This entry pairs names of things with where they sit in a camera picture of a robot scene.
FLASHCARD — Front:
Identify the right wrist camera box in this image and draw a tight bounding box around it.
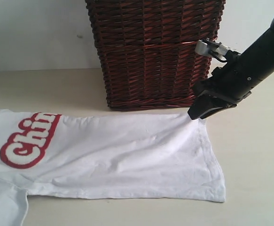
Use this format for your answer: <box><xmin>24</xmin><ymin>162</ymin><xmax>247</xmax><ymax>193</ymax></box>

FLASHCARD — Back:
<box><xmin>195</xmin><ymin>39</ymin><xmax>240</xmax><ymax>63</ymax></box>

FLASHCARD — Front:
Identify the white t-shirt red lettering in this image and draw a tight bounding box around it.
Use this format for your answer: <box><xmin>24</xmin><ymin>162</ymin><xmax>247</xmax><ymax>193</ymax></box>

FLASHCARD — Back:
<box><xmin>0</xmin><ymin>109</ymin><xmax>226</xmax><ymax>226</ymax></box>

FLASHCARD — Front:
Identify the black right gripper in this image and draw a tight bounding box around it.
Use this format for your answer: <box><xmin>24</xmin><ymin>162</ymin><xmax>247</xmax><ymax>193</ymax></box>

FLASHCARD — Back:
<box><xmin>188</xmin><ymin>30</ymin><xmax>274</xmax><ymax>120</ymax></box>

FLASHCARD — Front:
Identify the dark brown wicker basket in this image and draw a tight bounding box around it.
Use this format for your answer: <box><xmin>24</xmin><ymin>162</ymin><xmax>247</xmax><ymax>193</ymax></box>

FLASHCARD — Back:
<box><xmin>86</xmin><ymin>0</ymin><xmax>225</xmax><ymax>111</ymax></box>

